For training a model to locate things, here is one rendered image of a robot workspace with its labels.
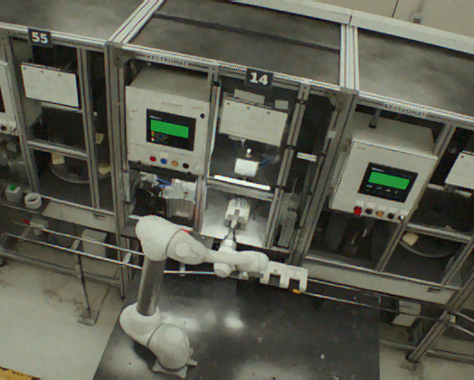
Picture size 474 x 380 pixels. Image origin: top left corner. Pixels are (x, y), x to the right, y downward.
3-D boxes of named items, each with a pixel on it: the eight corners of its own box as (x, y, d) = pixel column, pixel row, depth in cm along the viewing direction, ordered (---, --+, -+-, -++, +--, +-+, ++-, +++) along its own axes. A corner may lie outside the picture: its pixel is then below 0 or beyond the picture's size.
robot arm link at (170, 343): (176, 375, 238) (177, 355, 223) (147, 356, 243) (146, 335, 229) (194, 352, 249) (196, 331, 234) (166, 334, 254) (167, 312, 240)
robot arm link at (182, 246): (213, 246, 216) (188, 232, 220) (200, 242, 199) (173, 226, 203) (198, 271, 215) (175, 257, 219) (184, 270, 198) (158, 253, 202)
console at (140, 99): (125, 163, 256) (123, 89, 225) (143, 132, 277) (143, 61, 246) (201, 179, 254) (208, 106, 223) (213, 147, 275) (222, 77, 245)
